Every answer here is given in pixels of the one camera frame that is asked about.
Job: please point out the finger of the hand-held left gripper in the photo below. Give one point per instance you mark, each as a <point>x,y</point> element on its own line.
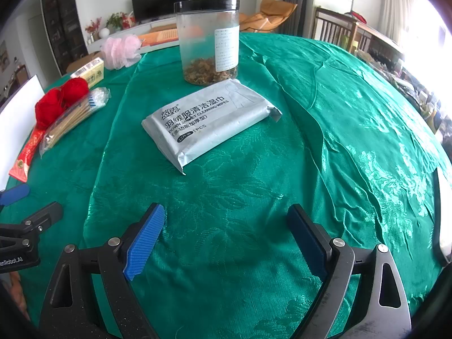
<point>44,217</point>
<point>14,194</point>

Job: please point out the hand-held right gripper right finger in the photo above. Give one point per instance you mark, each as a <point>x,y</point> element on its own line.
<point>307,243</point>

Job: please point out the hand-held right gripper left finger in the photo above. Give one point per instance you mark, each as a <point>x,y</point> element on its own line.
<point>146,241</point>

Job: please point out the white cardboard box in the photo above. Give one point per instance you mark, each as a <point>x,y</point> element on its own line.
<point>17,120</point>

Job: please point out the grey wet wipes pack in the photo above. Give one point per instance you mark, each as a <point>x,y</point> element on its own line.
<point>208,123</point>

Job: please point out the small yellow carton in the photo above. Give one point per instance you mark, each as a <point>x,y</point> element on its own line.
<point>88,72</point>

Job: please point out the pink mesh bath loofah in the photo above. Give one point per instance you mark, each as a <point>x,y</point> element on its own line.
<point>122,52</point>

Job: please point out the person's left forearm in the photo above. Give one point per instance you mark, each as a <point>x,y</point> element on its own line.
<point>17,284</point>

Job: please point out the red paper packet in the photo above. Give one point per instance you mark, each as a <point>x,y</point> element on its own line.
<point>26,157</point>

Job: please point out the green satin tablecloth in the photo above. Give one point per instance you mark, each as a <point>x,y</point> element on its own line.
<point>247,183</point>

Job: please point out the red yarn ball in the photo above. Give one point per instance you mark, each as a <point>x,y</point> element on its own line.
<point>49,107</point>
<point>76,90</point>

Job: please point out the clear chopsticks packet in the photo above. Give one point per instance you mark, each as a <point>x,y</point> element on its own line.
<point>74,118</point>

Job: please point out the wooden dining furniture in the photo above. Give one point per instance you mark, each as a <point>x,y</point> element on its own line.
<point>16,83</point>

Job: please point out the smartphone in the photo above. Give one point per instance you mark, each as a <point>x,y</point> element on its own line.
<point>443,219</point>

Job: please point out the brown cardboard box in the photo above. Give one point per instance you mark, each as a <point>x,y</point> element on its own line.
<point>83,61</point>

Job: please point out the tall dark display cabinet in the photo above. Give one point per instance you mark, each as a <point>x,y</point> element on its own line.
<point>61,17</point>

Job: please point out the round white vase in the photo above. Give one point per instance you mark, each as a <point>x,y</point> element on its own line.
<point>103,33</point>

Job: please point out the red flowers in vase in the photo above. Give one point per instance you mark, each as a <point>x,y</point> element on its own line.
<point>92,26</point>

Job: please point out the pile of assorted clutter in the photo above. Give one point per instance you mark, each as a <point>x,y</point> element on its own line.
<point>413,88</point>

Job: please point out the green plant with red ornaments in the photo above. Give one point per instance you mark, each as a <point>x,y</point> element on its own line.
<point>118,20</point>

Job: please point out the orange book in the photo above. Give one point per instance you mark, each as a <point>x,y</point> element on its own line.
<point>159,37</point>

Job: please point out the clear jar with black lid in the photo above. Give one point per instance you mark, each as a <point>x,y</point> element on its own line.
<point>208,42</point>

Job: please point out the white television cabinet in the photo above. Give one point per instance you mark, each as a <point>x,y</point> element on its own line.
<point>148,28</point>

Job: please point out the wooden side desk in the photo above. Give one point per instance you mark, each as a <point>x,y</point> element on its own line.
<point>381,40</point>

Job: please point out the dark wooden chair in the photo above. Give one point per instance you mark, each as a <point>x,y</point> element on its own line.
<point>333,28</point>

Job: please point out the red cloth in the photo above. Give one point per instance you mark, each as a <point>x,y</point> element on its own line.
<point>359,17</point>

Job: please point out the orange lounge chair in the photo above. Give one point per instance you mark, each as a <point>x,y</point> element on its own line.
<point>268,14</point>

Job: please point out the black flat television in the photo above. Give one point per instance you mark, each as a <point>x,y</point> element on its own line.
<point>159,1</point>

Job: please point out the grey curtain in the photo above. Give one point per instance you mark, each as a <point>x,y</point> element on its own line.
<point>298,0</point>

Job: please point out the white sheer curtain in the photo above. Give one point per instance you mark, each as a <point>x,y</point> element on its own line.
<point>393,3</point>

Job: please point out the framed wall painting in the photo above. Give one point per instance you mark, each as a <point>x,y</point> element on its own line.
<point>4,56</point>

